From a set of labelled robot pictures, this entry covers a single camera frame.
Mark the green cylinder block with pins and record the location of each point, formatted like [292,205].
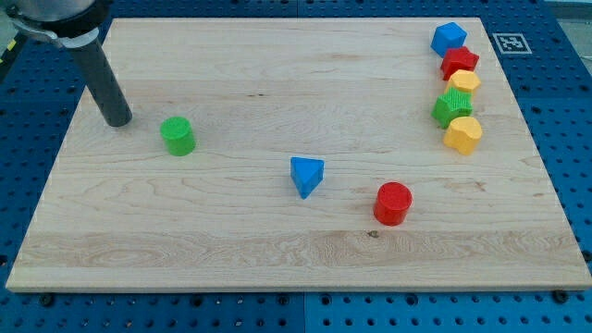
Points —
[177,135]

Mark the blue cube block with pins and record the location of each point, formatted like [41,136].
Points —
[447,36]

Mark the red star block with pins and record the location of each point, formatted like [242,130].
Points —
[458,58]

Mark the yellow pentagon block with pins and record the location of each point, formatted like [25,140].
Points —
[463,80]

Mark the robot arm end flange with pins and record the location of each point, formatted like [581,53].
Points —
[64,23]

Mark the yellow heart block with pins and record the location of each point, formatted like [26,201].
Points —
[463,134]

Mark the red cylinder block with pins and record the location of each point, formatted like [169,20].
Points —
[393,201]

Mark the green star block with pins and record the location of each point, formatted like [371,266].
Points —
[452,104]

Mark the white fiducial marker tag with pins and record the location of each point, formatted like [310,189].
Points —
[511,43]

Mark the light wooden board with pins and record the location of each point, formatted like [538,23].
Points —
[119,213]

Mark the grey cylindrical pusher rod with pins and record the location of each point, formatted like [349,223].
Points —
[88,54]

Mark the blue triangle block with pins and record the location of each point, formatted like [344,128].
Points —
[306,174]

